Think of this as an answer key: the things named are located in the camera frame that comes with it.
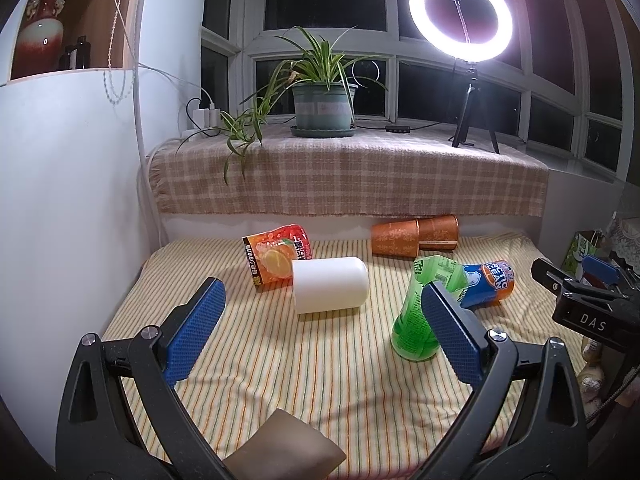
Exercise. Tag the green plant pot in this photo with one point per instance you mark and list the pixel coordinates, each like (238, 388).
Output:
(324, 107)

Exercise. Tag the brown flat object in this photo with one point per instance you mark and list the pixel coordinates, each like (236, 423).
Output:
(285, 442)

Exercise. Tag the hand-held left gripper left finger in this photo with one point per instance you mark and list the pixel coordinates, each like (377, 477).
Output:
(195, 330)

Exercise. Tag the white charger plug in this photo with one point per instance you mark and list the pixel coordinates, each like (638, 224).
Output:
(214, 116)
(201, 117)

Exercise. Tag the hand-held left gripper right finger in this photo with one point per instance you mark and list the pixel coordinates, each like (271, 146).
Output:
(450, 332)

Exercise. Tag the green paper box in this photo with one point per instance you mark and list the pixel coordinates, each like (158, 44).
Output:
(577, 252)

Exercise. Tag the black bottle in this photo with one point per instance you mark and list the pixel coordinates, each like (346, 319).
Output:
(83, 52)
(69, 58)

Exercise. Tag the blue orange snack can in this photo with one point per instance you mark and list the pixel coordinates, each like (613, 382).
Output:
(492, 280)

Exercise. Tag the green pot saucer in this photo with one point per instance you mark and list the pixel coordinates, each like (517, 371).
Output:
(324, 132)

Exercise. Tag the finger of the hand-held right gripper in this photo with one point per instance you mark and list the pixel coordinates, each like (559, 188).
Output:
(547, 272)
(600, 267)

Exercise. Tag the beige plaid cloth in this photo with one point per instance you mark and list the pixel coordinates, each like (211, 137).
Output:
(350, 180)

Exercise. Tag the yellow striped cloth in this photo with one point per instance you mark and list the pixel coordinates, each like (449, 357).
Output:
(310, 360)

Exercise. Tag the pale plastic bag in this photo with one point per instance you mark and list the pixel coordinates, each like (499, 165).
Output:
(592, 380)

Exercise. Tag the green drink bottle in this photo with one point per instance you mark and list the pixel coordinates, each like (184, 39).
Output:
(415, 310)

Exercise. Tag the white cup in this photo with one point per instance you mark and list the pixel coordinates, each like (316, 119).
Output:
(330, 285)

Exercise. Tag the black tripod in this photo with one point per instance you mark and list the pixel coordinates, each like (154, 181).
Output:
(470, 105)

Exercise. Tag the spider plant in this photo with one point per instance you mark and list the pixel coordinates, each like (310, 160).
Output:
(310, 62)

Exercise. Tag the copper brown cup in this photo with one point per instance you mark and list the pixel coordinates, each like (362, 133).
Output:
(395, 240)
(439, 232)

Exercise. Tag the red ceramic vase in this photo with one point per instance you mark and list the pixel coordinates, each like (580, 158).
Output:
(40, 35)

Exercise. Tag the white lace cloth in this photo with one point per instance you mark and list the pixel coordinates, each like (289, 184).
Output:
(625, 235)

